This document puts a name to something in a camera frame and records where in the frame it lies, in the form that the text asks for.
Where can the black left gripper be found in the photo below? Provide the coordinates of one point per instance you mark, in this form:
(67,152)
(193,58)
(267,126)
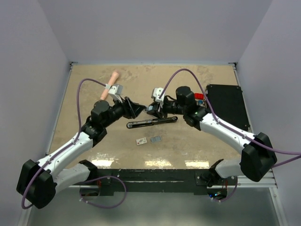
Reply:
(130,109)

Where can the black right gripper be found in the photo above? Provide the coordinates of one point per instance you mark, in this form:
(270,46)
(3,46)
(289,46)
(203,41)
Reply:
(155,112)

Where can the black stapler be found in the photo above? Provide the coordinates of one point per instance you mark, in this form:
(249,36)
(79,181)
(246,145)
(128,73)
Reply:
(151,122)

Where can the staple tray with staples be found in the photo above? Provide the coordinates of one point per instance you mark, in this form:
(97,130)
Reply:
(155,139)

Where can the grey staple box sleeve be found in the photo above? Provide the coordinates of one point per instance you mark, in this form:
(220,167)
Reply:
(141,141)

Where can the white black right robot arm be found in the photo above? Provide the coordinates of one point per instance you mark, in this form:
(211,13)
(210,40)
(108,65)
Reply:
(256,158)

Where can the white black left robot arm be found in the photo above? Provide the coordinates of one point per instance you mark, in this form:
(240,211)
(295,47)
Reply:
(38,181)

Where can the pink toy microphone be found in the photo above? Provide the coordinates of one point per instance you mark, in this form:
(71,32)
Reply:
(113,78)

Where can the red toy block car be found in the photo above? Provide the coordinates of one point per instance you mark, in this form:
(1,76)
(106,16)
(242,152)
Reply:
(199,98)

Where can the black hard case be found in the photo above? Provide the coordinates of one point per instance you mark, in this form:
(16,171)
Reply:
(228,104)

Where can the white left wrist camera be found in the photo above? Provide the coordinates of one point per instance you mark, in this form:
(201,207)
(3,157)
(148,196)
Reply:
(115,92)

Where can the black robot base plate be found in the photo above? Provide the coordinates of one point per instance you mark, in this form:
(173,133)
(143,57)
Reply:
(194,181)

